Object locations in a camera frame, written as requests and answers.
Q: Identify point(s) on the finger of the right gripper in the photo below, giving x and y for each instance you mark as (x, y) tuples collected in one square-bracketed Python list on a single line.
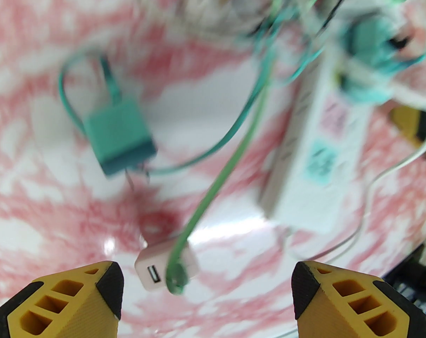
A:
[(412, 129)]

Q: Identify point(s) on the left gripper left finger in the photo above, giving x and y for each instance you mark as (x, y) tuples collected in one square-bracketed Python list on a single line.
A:
[(68, 305)]

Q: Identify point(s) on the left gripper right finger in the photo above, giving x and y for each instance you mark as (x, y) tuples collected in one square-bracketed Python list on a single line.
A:
[(350, 308)]

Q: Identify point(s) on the pink plug adapter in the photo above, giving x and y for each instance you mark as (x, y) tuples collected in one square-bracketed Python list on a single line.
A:
[(148, 259)]

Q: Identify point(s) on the teal plug adapter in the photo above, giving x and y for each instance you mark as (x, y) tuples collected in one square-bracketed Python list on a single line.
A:
[(369, 44)]

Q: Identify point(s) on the white power strip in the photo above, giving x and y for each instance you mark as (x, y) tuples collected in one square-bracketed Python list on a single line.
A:
[(304, 188)]

